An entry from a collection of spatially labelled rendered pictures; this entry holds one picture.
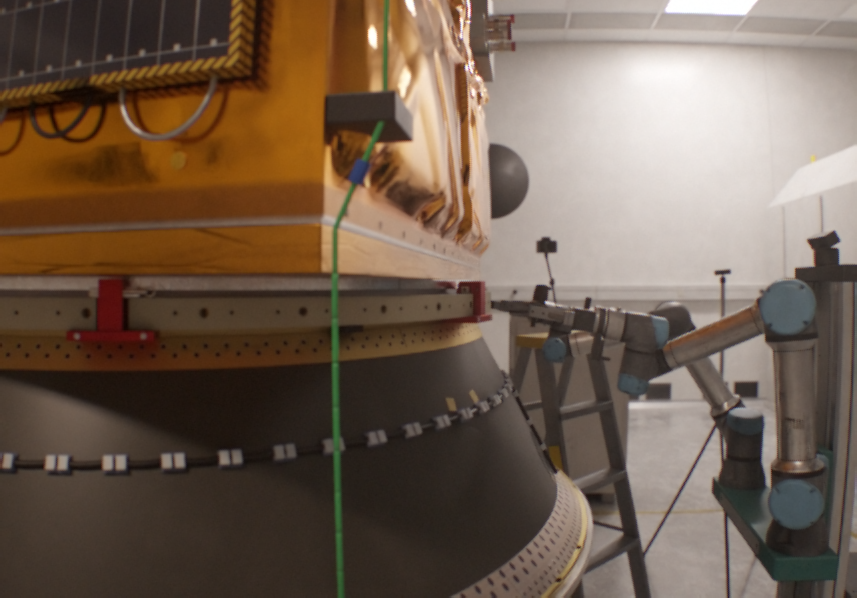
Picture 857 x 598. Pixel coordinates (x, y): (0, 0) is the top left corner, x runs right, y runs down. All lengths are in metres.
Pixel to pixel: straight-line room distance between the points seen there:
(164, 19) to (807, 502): 1.40
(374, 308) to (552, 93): 8.27
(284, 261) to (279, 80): 0.18
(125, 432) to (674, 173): 8.70
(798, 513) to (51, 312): 1.43
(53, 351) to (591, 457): 4.41
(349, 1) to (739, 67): 9.38
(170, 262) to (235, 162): 0.12
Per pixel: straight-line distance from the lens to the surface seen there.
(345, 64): 0.65
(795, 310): 1.39
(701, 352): 1.60
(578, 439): 4.96
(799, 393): 1.43
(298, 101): 0.62
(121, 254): 0.70
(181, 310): 0.94
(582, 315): 1.45
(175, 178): 0.67
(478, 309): 1.34
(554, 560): 1.29
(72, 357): 0.99
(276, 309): 0.96
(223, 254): 0.63
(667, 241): 9.07
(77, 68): 0.72
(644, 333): 1.50
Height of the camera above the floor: 1.73
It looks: 1 degrees up
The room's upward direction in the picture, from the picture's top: straight up
